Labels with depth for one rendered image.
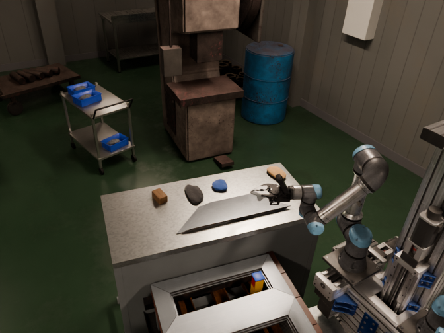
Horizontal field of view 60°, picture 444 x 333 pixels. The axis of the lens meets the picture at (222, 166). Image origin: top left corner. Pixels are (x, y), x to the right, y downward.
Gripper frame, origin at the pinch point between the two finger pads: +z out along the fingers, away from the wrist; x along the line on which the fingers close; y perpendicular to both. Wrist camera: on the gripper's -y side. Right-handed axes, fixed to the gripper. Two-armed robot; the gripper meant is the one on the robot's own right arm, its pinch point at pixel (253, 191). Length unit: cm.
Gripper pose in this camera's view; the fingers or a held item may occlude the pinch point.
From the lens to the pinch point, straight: 195.0
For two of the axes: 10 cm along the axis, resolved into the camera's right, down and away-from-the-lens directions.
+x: -1.0, -6.7, 7.3
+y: -0.5, 7.4, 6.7
